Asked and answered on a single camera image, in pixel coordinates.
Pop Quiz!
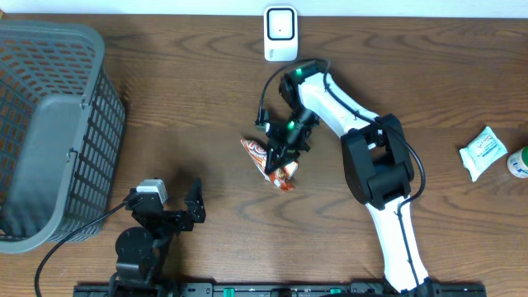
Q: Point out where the red chocolate bar wrapper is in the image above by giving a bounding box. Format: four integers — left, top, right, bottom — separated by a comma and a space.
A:
240, 139, 299, 192

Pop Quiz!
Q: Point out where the light green tissue pack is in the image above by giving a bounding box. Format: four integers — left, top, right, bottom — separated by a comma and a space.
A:
459, 126, 507, 182

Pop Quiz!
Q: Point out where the green lid jar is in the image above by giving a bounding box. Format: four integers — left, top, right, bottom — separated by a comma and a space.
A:
507, 146, 528, 179

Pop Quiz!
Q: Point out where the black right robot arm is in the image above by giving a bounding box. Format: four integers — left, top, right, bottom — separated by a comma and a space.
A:
255, 59, 429, 296

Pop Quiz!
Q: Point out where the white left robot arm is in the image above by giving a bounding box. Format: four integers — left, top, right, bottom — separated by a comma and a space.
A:
108, 178, 206, 296

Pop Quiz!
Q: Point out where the grey plastic basket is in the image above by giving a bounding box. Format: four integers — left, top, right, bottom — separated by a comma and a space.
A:
1, 21, 125, 254

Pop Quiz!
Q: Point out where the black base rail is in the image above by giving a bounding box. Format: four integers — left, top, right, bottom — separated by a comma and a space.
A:
73, 281, 487, 297

